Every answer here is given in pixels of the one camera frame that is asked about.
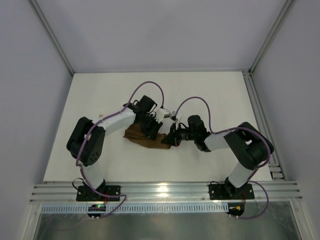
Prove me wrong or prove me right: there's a front aluminium rail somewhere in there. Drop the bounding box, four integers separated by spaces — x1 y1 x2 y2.
29 181 303 204

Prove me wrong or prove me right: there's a right black connector board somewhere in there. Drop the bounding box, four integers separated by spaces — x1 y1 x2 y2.
226 202 245 219

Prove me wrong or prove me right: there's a right corner aluminium post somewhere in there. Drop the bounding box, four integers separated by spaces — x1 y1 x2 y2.
248 0 296 76

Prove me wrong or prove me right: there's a left black connector board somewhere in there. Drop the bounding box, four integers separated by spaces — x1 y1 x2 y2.
87 203 106 220

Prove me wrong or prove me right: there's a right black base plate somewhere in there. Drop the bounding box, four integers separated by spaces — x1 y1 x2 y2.
208 181 255 200

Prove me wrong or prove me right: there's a left corner aluminium post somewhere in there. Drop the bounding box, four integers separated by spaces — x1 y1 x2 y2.
27 0 75 77

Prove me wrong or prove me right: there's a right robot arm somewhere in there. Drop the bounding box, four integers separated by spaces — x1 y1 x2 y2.
161 115 274 200

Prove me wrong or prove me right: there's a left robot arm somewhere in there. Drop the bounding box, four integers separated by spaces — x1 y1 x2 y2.
66 95 171 198

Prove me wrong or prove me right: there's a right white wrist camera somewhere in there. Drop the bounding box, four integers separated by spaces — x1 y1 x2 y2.
170 111 182 130

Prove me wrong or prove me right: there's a brown cloth napkin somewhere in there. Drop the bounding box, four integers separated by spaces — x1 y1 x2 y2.
123 123 171 150

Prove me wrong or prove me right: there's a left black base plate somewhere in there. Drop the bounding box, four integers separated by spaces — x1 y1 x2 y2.
76 184 121 202

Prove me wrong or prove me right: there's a right side aluminium rail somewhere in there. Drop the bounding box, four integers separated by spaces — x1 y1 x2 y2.
242 71 287 181

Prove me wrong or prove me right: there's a slotted cable duct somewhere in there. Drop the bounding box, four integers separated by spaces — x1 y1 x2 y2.
40 202 228 214

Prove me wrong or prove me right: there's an aluminium rail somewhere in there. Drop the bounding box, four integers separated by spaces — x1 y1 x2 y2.
29 181 303 204
242 71 287 181

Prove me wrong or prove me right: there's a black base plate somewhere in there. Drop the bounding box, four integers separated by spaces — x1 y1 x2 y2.
76 184 121 202
208 181 255 200

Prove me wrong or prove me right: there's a black connector board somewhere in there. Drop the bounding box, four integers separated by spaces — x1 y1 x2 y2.
87 203 106 220
226 202 245 219

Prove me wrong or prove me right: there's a corner aluminium post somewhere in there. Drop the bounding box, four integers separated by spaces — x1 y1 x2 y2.
248 0 296 76
27 0 75 77

